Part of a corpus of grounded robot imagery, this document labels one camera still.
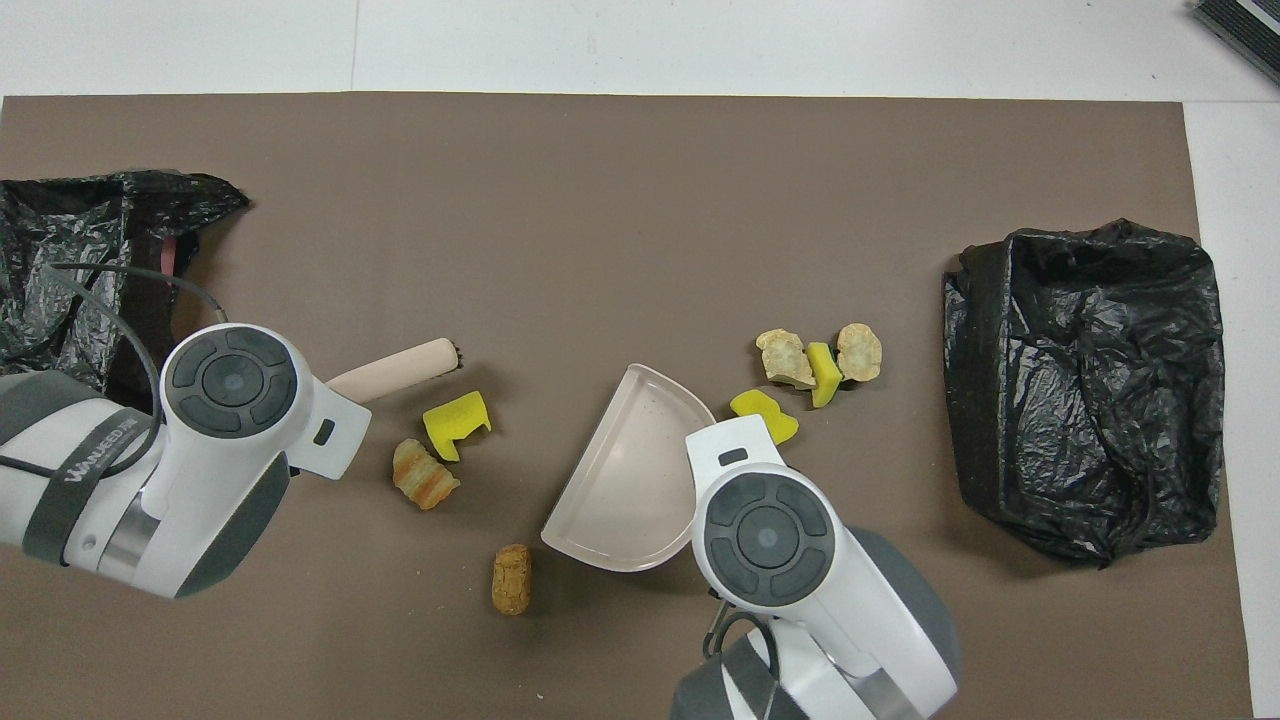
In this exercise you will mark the beige plastic dustpan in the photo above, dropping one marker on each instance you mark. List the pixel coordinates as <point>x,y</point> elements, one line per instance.
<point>630,480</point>

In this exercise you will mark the large yellow sponge chunk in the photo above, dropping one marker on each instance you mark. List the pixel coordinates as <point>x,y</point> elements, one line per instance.
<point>765,412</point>

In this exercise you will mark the pale bread piece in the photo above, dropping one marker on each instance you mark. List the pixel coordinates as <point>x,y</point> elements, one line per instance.
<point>860,352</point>
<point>785,360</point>

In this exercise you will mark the small yellow green sponge piece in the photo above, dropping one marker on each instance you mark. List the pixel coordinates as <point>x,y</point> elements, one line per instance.
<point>824,375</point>

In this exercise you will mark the notched yellow sponge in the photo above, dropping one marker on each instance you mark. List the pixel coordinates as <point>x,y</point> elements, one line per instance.
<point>452,420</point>

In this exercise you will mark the striped croissant piece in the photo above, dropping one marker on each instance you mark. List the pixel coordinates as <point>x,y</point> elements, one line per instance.
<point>425,475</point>

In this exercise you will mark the beige hand brush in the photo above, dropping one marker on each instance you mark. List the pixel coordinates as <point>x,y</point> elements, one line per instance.
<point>390,372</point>

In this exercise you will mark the brown cork shaped roll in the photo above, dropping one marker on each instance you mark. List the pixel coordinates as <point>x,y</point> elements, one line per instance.
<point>512,580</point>

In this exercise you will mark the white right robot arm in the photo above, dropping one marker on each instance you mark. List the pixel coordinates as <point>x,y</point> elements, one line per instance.
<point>770,540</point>

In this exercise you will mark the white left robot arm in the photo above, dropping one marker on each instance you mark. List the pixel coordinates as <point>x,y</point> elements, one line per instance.
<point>230,385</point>

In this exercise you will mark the black bag lined pink bin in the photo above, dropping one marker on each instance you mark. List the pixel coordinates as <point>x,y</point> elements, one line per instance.
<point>60,230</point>

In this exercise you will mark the brown table mat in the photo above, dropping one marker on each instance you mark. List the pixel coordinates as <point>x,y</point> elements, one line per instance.
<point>600,220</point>

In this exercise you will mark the dark ribbed panel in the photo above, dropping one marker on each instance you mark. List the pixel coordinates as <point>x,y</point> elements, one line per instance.
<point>1245,30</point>

